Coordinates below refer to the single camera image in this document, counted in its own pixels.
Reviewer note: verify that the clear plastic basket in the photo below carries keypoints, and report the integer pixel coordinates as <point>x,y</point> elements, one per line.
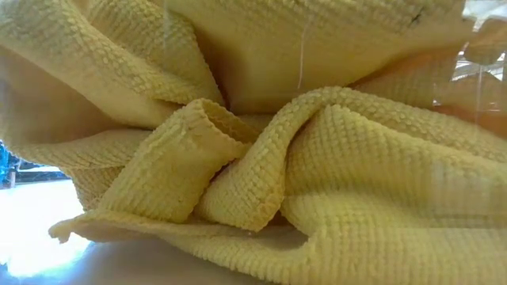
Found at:
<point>481,79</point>

